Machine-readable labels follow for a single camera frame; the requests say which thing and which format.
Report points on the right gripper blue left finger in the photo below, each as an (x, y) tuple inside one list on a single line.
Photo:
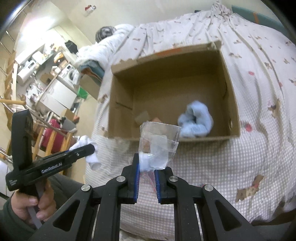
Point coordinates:
[(129, 192)]

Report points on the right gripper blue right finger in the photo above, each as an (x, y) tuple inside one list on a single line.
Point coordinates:
[(165, 194)]

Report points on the clear plastic bag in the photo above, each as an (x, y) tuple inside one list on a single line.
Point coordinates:
[(158, 144)]

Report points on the white sock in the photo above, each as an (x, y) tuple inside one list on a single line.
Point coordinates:
[(91, 150)]

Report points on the beige rubber tube piece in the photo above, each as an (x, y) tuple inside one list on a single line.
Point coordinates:
[(156, 120)]

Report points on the light blue fluffy plush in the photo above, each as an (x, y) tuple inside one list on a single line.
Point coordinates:
[(196, 121)]

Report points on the brown cardboard box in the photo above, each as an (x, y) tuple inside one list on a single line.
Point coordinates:
[(91, 85), (163, 84)]

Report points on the person left hand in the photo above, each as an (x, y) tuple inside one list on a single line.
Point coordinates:
[(20, 203)]

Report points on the wooden chair red cushion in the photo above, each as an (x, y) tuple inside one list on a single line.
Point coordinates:
[(44, 133)]

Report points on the white kitchen cabinet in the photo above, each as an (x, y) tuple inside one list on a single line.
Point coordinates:
[(56, 98)]

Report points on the checkered patterned bed quilt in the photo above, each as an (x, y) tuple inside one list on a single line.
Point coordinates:
[(255, 172)]

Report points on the green dustpan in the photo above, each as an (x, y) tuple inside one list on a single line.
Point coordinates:
[(82, 93)]

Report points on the brown cardboard box beside bed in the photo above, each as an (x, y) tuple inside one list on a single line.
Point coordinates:
[(91, 85)]

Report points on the white washing machine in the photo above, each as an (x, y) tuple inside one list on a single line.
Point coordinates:
[(66, 77)]

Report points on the white folded duvet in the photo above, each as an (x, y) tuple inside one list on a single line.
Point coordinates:
[(103, 51)]

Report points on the striped grey beanie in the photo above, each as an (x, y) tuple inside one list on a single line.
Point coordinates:
[(104, 32)]

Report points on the teal orange pillow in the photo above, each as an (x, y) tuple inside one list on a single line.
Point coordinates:
[(260, 19)]

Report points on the red wall hook ornament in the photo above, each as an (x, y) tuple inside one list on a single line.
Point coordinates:
[(89, 9)]

